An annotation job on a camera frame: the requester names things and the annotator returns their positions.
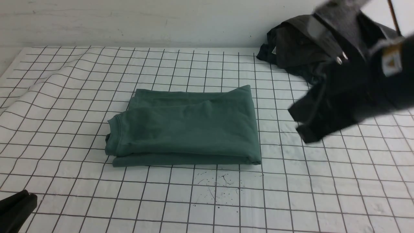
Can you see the white grid-patterned table cloth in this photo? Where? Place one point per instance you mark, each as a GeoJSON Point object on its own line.
{"type": "Point", "coordinates": [55, 104]}

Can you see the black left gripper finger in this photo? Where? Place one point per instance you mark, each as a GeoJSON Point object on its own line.
{"type": "Point", "coordinates": [15, 210]}

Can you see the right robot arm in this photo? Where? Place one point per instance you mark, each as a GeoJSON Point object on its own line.
{"type": "Point", "coordinates": [397, 68]}

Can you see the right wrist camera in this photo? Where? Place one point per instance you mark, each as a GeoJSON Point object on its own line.
{"type": "Point", "coordinates": [339, 18]}

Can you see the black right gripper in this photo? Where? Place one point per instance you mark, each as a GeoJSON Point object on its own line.
{"type": "Point", "coordinates": [350, 93]}

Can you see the dark grey garment pile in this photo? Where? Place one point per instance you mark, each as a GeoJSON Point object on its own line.
{"type": "Point", "coordinates": [290, 47]}

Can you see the green long-sleeved shirt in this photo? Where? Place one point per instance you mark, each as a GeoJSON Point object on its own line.
{"type": "Point", "coordinates": [162, 128]}

